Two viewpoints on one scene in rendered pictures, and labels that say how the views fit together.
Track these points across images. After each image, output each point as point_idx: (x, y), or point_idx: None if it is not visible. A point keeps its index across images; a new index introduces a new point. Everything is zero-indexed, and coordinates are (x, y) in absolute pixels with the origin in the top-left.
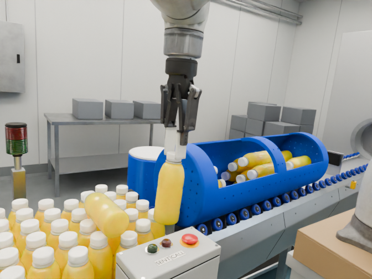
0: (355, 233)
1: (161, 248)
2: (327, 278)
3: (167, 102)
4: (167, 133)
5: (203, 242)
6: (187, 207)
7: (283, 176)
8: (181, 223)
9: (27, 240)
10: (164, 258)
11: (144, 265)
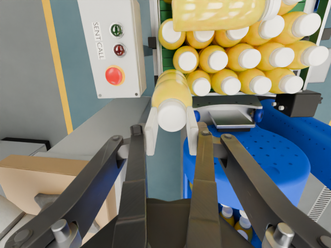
0: None
1: (116, 42)
2: (84, 161)
3: (244, 191)
4: (189, 123)
5: (109, 88)
6: None
7: None
8: (210, 126)
9: None
10: (99, 34)
11: (97, 8)
